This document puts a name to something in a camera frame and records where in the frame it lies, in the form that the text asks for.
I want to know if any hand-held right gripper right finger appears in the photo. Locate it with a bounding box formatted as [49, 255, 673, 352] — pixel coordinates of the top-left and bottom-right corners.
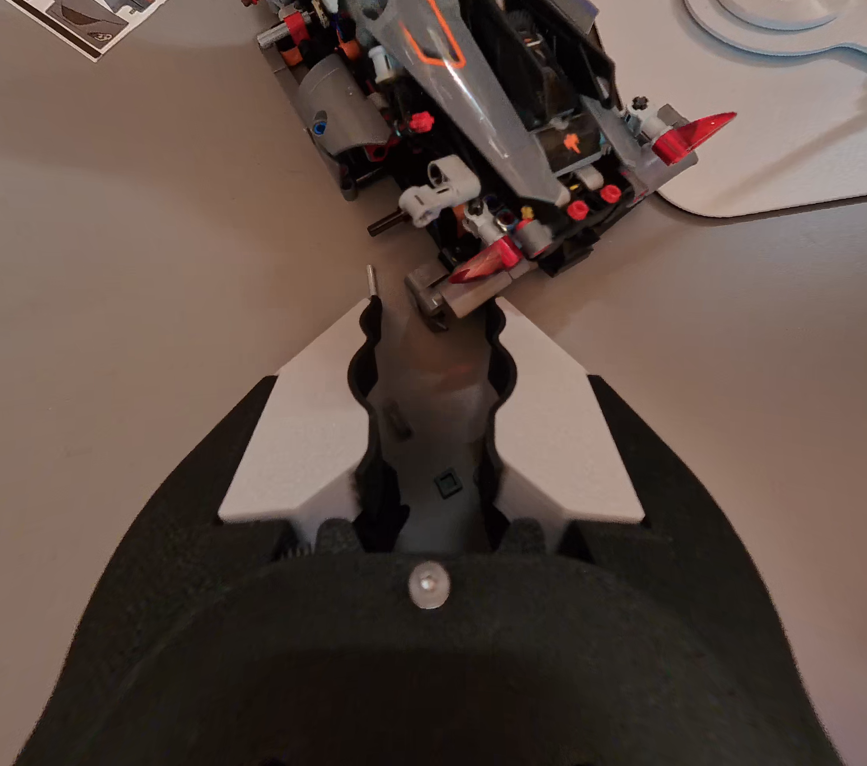
[483, 295, 646, 528]

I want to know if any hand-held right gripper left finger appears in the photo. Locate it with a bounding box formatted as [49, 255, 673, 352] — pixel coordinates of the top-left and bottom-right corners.
[217, 297, 383, 526]

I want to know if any grey orange lego car model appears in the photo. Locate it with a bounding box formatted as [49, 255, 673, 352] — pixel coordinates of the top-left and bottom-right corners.
[237, 0, 739, 334]

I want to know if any white book stand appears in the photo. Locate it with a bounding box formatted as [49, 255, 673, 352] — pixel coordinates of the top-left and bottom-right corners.
[557, 0, 867, 220]

